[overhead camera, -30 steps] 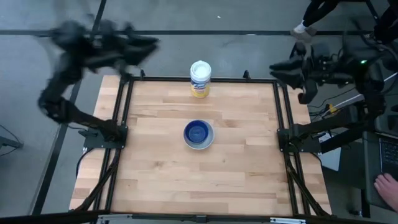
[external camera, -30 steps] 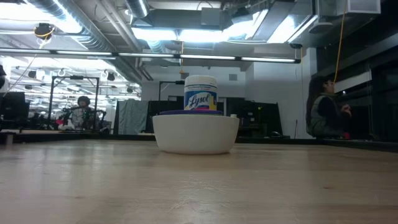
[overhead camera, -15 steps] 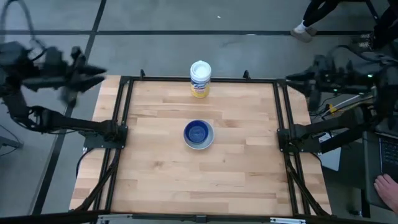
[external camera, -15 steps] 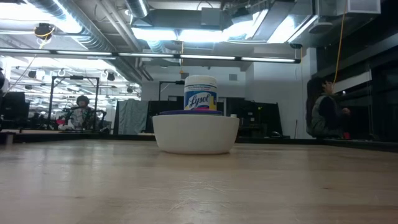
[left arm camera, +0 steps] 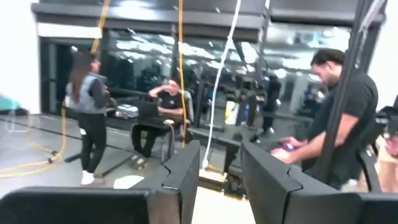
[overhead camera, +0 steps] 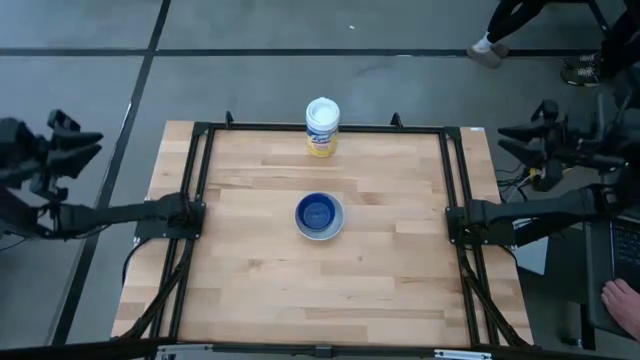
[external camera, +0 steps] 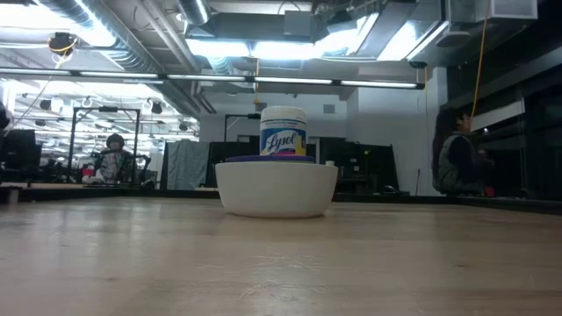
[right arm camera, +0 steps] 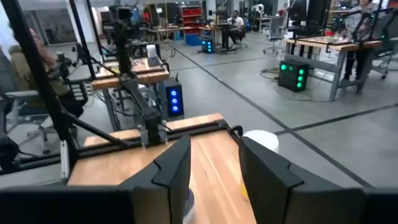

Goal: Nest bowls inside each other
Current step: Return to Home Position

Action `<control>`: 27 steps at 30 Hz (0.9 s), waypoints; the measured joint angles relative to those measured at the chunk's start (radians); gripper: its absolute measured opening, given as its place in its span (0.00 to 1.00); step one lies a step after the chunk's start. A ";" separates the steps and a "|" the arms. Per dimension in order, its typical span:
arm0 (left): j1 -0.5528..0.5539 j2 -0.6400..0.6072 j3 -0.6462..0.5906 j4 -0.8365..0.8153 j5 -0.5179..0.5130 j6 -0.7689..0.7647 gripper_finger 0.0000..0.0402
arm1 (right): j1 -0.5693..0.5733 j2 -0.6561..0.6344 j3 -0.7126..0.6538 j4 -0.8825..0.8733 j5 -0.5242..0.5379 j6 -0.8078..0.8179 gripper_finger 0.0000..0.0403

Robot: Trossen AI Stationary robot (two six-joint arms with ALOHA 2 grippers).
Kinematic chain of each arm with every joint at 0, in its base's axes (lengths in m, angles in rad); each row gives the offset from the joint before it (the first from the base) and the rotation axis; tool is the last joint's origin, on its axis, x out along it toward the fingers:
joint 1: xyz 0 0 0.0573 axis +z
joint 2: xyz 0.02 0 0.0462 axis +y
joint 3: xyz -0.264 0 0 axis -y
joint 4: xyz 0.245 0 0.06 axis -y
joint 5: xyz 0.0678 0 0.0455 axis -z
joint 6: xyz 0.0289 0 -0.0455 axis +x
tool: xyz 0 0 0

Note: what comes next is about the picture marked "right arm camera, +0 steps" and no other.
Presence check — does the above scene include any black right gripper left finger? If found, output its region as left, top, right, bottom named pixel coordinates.
left=119, top=135, right=192, bottom=224

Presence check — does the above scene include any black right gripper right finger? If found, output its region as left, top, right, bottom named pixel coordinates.
left=238, top=136, right=367, bottom=224

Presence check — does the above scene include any red storage shelf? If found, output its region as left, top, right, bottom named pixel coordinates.
left=180, top=4, right=205, bottom=35

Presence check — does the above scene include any yellow bowl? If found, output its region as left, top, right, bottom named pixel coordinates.
left=239, top=182, right=250, bottom=200

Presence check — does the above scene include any blue bowl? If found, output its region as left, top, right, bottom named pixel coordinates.
left=182, top=188, right=196, bottom=224

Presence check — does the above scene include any white cylinder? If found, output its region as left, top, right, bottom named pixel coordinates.
left=242, top=129, right=280, bottom=154

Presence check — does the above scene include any black computer with blue lights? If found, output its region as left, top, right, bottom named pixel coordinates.
left=201, top=39, right=215, bottom=54
left=163, top=77, right=185, bottom=119

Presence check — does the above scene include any wooden table with grey legs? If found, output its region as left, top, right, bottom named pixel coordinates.
left=283, top=34, right=383, bottom=102
left=90, top=57, right=171, bottom=131

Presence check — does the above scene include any black computer with green lights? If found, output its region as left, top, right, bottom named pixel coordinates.
left=278, top=58, right=310, bottom=93

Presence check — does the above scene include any white box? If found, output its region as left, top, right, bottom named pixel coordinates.
left=146, top=44, right=160, bottom=68

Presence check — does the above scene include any blue storage bin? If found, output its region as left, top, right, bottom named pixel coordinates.
left=185, top=33, right=203, bottom=47

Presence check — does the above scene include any grey office chair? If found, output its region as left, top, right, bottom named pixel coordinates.
left=0, top=90, right=63, bottom=155
left=262, top=15, right=286, bottom=55

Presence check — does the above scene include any person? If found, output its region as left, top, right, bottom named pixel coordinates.
left=226, top=10, right=246, bottom=44
left=7, top=27, right=85, bottom=118
left=343, top=0, right=385, bottom=82

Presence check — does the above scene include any black office chair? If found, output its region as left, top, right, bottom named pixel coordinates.
left=371, top=9, right=398, bottom=80

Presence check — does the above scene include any black monitor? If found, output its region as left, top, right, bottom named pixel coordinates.
left=287, top=0, right=308, bottom=22

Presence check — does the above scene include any black table edge rail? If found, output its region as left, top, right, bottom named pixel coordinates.
left=0, top=119, right=243, bottom=175

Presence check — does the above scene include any black diagonal frame brace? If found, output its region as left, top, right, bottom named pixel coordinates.
left=60, top=108, right=130, bottom=149

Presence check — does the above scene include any silver frame bracket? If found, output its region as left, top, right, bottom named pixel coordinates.
left=60, top=139, right=71, bottom=182

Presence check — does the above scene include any black frame post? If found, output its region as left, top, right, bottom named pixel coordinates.
left=0, top=0, right=80, bottom=175
left=68, top=0, right=97, bottom=80

